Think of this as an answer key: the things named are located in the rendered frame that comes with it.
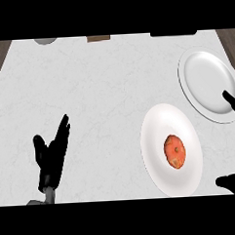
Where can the white glossy plate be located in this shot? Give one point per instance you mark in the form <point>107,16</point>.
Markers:
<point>162,133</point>

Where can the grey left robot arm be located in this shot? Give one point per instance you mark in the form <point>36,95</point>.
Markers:
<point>46,196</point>

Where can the grey round object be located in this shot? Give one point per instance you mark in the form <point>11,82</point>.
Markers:
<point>45,40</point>

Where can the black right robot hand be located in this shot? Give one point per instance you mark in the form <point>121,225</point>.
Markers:
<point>234,103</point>

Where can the white rimmed plate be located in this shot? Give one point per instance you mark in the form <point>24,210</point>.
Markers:
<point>205,82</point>

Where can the brown wooden block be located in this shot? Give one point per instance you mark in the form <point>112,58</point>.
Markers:
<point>98,38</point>

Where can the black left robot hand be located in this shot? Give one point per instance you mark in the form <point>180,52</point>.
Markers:
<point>52,155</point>

